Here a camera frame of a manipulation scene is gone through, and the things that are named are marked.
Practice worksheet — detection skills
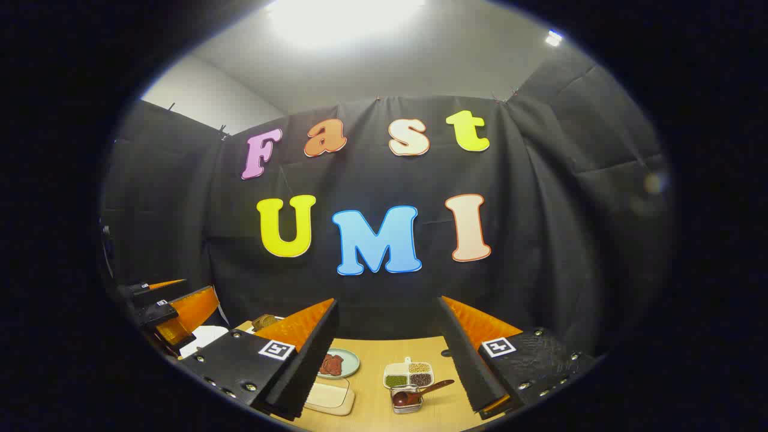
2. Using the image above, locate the pale green plate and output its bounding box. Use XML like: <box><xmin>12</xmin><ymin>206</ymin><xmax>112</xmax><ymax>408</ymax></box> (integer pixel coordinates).
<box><xmin>317</xmin><ymin>348</ymin><xmax>361</xmax><ymax>380</ymax></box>

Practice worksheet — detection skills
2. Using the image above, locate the black backdrop cloth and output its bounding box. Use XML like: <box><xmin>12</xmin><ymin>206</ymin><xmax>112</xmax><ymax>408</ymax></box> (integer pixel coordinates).
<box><xmin>99</xmin><ymin>45</ymin><xmax>673</xmax><ymax>355</ymax></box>

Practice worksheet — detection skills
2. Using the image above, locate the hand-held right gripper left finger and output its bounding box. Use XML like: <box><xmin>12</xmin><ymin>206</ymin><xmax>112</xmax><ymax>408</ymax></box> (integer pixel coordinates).
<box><xmin>177</xmin><ymin>298</ymin><xmax>340</xmax><ymax>422</ymax></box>

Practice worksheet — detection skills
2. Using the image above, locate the white toaster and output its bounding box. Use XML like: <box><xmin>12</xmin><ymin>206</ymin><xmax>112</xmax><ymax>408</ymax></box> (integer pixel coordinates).
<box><xmin>243</xmin><ymin>314</ymin><xmax>286</xmax><ymax>335</ymax></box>

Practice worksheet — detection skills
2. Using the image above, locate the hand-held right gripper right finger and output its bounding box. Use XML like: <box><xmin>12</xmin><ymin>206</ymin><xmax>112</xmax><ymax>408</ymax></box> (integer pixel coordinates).
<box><xmin>437</xmin><ymin>296</ymin><xmax>598</xmax><ymax>419</ymax></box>

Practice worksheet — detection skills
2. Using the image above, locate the white divided grain dish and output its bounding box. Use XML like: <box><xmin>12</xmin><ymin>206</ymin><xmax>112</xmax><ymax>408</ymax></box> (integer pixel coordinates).
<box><xmin>383</xmin><ymin>357</ymin><xmax>434</xmax><ymax>389</ymax></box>

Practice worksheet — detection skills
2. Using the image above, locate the ceiling light panel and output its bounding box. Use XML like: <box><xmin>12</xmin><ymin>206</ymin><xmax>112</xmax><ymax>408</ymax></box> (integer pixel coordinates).
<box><xmin>264</xmin><ymin>0</ymin><xmax>427</xmax><ymax>49</ymax></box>

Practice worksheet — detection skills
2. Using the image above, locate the brown wooden spoon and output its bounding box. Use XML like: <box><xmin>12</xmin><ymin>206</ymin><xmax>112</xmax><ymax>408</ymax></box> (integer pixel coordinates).
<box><xmin>392</xmin><ymin>379</ymin><xmax>455</xmax><ymax>407</ymax></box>

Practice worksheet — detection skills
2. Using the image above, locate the cream cutting board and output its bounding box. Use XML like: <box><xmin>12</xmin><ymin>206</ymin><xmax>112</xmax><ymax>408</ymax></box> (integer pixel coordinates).
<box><xmin>303</xmin><ymin>376</ymin><xmax>356</xmax><ymax>416</ymax></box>

